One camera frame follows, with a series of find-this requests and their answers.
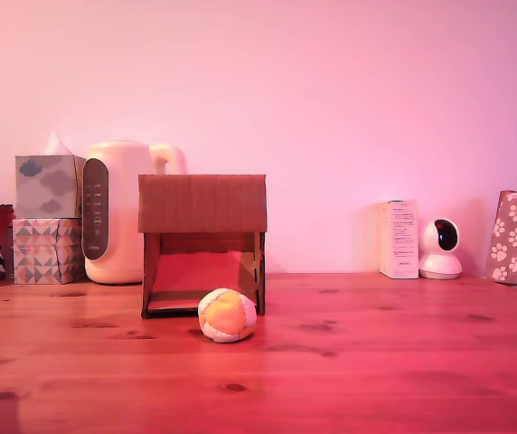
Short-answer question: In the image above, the small white round camera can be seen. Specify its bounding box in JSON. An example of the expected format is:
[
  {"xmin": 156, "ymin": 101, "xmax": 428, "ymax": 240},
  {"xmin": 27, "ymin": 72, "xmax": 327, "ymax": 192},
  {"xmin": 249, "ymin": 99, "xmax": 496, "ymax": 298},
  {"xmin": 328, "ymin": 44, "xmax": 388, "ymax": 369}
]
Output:
[{"xmin": 418, "ymin": 218, "xmax": 464, "ymax": 280}]

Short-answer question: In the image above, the white electric kettle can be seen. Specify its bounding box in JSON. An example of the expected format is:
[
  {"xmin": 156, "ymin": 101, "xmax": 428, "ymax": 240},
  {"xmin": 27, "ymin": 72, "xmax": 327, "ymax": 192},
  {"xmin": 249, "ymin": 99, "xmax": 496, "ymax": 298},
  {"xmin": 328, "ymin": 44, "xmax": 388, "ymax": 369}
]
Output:
[{"xmin": 80, "ymin": 140, "xmax": 190, "ymax": 286}]

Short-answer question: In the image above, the orange and white footbag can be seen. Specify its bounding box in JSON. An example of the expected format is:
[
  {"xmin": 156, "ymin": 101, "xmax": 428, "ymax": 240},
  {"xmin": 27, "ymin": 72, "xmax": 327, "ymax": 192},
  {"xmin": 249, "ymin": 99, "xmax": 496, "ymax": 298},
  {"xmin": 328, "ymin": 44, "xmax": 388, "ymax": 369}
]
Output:
[{"xmin": 197, "ymin": 288, "xmax": 258, "ymax": 344}]

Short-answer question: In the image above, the cardboard dice tower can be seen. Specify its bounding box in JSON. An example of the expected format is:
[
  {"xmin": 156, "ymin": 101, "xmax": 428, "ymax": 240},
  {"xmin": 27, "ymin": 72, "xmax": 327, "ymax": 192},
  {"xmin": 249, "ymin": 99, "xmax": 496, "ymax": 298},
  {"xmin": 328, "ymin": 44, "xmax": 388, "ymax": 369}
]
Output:
[{"xmin": 137, "ymin": 174, "xmax": 268, "ymax": 320}]

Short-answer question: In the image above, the white printed carton box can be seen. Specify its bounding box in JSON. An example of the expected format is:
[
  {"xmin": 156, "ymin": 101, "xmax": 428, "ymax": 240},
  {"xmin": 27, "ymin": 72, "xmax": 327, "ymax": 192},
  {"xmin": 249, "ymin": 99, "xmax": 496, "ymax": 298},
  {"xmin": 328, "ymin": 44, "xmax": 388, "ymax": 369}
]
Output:
[{"xmin": 379, "ymin": 200, "xmax": 420, "ymax": 280}]

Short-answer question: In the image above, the cloud print tissue box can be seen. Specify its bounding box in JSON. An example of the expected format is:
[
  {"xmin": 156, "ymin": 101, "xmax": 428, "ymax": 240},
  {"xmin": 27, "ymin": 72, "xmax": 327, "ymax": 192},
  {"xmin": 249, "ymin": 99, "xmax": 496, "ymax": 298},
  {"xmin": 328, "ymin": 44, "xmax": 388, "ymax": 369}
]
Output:
[{"xmin": 14, "ymin": 131, "xmax": 87, "ymax": 220}]

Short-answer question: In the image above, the geometric pattern tissue box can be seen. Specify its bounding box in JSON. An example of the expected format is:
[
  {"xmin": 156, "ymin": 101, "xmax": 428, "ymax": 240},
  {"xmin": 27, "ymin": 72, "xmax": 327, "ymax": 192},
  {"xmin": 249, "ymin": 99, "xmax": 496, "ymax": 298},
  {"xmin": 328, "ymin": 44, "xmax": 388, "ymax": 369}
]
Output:
[{"xmin": 12, "ymin": 217, "xmax": 86, "ymax": 286}]

